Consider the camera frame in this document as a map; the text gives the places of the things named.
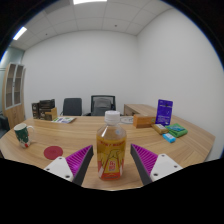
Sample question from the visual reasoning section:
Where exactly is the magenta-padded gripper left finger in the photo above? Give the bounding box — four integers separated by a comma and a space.
43, 144, 95, 187

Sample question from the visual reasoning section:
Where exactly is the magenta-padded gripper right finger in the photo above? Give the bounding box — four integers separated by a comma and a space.
129, 143, 184, 187

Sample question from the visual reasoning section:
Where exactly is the yellow-labelled drink bottle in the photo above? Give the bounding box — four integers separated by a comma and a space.
96, 110, 128, 182

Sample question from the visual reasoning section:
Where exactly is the flat round red coaster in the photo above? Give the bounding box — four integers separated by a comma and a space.
43, 145, 64, 161

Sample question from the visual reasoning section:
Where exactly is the small light blue box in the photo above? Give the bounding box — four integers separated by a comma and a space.
162, 132, 177, 144

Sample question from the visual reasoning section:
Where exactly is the small tan box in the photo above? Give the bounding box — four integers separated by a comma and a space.
151, 123, 170, 135

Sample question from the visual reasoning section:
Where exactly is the orange-brown box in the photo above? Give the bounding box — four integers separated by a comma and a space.
132, 113, 157, 129

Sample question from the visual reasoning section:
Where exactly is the flat green box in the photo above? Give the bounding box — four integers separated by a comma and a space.
165, 122, 189, 139

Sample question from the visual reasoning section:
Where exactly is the white and green booklet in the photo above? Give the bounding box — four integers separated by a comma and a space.
51, 116, 77, 125

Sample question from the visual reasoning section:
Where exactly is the flat round white disc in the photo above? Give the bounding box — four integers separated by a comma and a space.
119, 116, 135, 125

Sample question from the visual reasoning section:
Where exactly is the upright purple box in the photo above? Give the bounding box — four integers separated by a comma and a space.
154, 98, 174, 127

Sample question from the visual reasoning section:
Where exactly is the brown cardboard box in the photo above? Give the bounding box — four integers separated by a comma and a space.
38, 107, 58, 122

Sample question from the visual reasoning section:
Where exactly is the black mesh office chair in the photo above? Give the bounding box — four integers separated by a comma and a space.
84, 94, 117, 117

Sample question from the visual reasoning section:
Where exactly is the green and white mug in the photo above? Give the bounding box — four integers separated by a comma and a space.
13, 122, 35, 149

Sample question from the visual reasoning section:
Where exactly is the wide dark brown box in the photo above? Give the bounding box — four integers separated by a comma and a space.
38, 98, 56, 111

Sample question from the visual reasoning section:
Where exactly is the small dark brown box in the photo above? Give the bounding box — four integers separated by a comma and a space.
31, 101, 41, 120

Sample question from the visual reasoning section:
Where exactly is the wooden shelf cabinet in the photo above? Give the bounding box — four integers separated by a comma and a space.
1, 62, 27, 129

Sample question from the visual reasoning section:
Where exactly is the black leather sofa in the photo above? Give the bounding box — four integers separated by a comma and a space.
0, 113, 10, 132

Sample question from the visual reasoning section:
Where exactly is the rectangular ceiling light panel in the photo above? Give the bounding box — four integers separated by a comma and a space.
12, 26, 28, 42
72, 0, 108, 6

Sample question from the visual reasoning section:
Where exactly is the grey ceiling air vent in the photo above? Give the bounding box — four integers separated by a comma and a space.
44, 0, 73, 14

